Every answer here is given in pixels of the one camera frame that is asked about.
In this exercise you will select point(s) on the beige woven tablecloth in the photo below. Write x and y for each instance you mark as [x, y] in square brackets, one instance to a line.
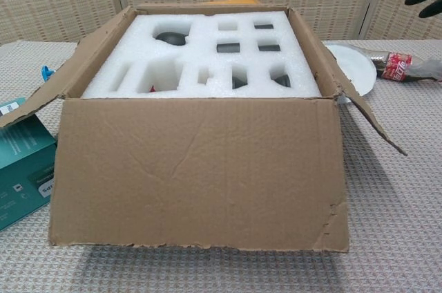
[397, 203]

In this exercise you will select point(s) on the white foam insert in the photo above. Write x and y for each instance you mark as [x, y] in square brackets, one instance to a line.
[203, 61]

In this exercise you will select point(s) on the teal Philips product carton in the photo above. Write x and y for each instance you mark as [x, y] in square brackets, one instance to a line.
[20, 154]

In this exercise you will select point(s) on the bamboo folding screen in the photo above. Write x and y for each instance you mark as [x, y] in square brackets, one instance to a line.
[52, 2]

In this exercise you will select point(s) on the crushed cola plastic bottle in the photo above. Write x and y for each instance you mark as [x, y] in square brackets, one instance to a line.
[397, 65]

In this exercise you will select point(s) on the yellow padded envelope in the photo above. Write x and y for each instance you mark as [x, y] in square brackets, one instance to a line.
[238, 1]

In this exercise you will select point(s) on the red cardboard shipping box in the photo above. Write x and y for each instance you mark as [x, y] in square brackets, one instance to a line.
[193, 175]

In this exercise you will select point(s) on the white round plate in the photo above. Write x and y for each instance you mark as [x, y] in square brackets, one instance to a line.
[360, 68]

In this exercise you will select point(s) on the blue pump lotion bottle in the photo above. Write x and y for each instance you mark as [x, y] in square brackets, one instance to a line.
[47, 72]

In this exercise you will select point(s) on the small red part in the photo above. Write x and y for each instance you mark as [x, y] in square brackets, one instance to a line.
[152, 89]

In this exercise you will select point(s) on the black round device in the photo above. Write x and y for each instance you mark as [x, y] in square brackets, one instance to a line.
[171, 39]

